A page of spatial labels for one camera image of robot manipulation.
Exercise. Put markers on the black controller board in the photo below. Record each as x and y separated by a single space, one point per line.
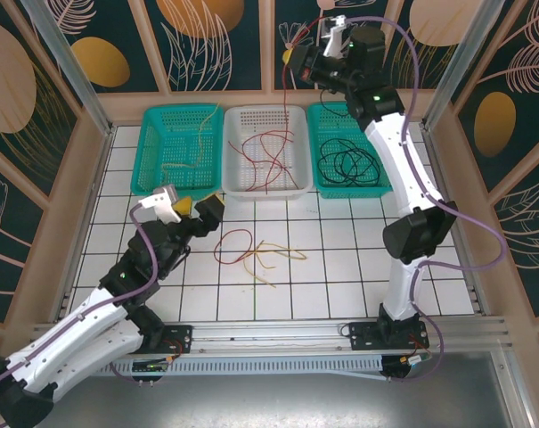
407 362
151 367

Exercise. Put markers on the brushed metal panel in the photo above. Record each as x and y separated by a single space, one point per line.
269 401

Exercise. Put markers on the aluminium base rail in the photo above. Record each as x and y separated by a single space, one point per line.
269 334

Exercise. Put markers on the aluminium frame post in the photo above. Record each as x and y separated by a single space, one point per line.
68 67
469 67

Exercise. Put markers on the white plastic basket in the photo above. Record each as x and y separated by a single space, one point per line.
247 120

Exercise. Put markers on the aluminium side rail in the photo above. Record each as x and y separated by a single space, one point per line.
470 290
87 223

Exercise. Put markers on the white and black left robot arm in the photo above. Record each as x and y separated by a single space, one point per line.
73 330

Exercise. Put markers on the teal plastic basket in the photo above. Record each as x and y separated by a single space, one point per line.
331 125
180 134

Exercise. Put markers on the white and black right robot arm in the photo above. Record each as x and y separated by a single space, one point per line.
398 156

